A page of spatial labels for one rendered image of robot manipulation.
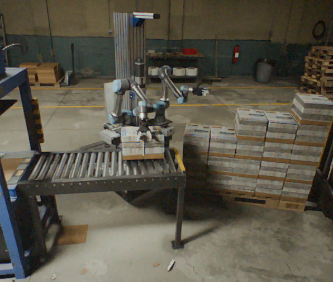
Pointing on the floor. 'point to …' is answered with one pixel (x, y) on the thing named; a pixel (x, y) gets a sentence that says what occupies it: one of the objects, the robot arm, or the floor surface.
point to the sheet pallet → (43, 74)
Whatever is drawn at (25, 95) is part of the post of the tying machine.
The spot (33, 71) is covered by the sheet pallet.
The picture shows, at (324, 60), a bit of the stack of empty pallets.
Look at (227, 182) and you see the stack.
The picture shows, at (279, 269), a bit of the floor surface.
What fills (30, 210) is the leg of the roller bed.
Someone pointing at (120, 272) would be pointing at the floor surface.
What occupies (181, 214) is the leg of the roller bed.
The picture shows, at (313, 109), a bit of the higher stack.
